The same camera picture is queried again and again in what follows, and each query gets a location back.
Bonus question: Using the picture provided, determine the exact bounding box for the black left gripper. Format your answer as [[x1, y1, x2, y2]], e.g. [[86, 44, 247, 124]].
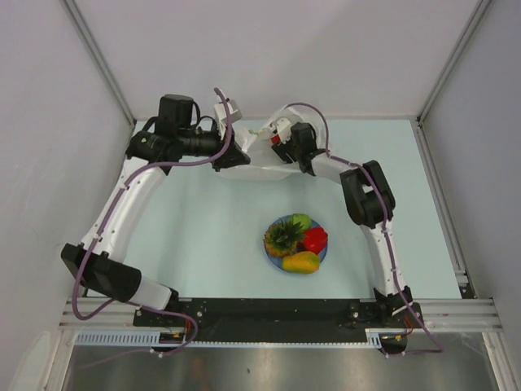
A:
[[177, 121, 249, 172]]

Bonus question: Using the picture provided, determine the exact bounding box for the white plastic bag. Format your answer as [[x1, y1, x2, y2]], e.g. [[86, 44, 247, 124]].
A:
[[219, 104, 331, 182]]

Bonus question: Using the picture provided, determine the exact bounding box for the green fake apple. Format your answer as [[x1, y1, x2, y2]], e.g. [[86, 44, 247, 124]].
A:
[[290, 213, 313, 231]]

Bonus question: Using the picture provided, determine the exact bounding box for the red fake pepper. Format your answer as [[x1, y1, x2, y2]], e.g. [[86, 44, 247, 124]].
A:
[[302, 226, 328, 255]]

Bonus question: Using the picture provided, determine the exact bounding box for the orange fake pineapple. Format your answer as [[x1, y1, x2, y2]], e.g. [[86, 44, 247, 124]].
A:
[[263, 218, 304, 257]]

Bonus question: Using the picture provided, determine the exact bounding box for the yellow fake fruit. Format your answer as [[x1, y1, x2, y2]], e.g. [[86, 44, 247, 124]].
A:
[[282, 251, 321, 275]]

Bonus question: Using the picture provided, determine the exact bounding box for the blue plastic plate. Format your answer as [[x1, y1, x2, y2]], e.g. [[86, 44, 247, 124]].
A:
[[265, 214, 329, 272]]

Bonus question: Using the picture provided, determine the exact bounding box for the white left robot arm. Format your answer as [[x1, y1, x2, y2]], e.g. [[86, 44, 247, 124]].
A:
[[61, 89, 250, 326]]

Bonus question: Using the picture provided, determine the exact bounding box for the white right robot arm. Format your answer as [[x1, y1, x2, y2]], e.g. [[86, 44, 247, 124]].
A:
[[269, 122, 413, 327]]

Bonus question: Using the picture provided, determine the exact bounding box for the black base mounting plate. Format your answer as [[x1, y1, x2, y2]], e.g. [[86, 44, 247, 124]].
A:
[[133, 297, 424, 344]]

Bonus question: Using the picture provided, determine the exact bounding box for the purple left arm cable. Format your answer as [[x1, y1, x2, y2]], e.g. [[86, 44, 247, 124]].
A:
[[71, 86, 234, 327]]

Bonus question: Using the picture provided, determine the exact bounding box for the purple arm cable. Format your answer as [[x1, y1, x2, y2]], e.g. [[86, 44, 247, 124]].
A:
[[287, 101, 444, 354], [71, 86, 234, 327]]

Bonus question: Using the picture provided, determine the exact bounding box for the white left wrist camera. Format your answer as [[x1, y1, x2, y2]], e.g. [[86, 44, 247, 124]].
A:
[[213, 98, 243, 140]]

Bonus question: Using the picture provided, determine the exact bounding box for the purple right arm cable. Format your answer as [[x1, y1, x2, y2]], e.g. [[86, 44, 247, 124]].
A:
[[287, 101, 444, 354]]

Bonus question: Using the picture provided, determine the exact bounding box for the aluminium frame rail front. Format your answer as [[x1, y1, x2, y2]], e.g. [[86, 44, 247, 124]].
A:
[[59, 297, 135, 330]]

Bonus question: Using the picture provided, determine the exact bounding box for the white slotted cable duct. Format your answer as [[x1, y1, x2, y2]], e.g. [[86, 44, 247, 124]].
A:
[[75, 330, 382, 349]]

